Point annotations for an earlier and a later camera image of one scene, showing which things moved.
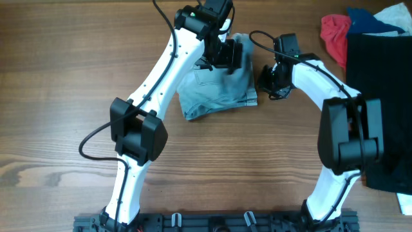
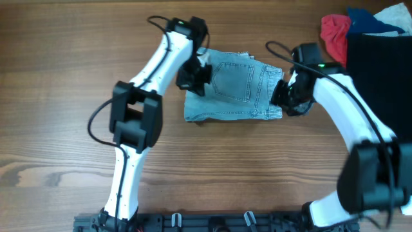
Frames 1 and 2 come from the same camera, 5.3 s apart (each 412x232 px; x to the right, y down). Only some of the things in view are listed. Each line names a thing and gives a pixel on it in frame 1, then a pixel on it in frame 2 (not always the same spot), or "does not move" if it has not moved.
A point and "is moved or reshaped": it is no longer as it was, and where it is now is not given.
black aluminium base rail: x=349 y=222 does not move
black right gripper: x=262 y=82 -> x=277 y=99
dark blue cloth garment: x=362 y=22 does not move
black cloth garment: x=379 y=66 does not move
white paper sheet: x=405 y=203 does not move
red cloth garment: x=334 y=29 does not move
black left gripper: x=231 y=58 -> x=196 y=86
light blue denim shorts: x=204 y=91 is moved or reshaped
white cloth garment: x=397 y=15 does not move
